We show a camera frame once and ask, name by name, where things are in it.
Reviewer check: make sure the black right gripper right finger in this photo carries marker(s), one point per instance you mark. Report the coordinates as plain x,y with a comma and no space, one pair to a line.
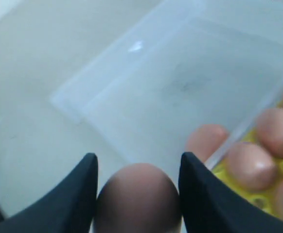
209,206

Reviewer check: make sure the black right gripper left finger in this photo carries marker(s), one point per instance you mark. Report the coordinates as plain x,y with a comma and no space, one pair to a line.
68,208

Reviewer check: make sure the yellow plastic egg tray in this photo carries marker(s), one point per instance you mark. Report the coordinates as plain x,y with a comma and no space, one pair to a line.
263,199

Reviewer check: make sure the clear plastic bin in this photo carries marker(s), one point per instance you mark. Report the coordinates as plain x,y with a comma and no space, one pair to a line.
186,63

